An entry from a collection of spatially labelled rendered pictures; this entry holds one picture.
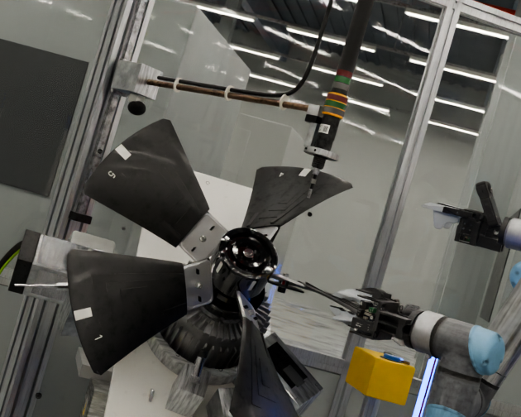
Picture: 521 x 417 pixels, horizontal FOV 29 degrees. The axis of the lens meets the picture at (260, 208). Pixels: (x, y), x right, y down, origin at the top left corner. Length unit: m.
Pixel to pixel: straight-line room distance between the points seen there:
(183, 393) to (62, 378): 0.77
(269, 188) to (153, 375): 0.47
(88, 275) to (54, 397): 0.92
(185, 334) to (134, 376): 0.13
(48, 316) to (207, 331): 0.63
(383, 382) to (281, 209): 0.49
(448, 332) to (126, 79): 1.05
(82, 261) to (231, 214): 0.61
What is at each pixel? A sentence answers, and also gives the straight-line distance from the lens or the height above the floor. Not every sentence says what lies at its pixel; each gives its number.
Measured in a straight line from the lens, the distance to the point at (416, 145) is 2.82.
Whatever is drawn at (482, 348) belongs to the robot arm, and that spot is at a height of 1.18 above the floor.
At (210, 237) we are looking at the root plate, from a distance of 1.99.
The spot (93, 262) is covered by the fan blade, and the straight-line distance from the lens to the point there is 1.83.
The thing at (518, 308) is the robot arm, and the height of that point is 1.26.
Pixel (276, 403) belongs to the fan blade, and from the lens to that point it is 1.85.
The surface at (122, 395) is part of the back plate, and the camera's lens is 2.02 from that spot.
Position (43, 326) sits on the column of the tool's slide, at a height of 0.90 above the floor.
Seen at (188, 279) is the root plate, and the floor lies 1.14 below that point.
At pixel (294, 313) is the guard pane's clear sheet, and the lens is 2.76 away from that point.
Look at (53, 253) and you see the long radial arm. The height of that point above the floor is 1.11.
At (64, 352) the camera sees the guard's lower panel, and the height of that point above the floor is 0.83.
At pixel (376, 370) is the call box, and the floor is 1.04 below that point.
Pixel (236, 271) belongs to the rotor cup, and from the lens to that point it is 1.89.
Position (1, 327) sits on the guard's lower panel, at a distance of 2.67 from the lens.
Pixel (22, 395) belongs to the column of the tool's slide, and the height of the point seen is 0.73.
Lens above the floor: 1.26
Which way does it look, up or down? 2 degrees up
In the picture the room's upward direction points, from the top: 16 degrees clockwise
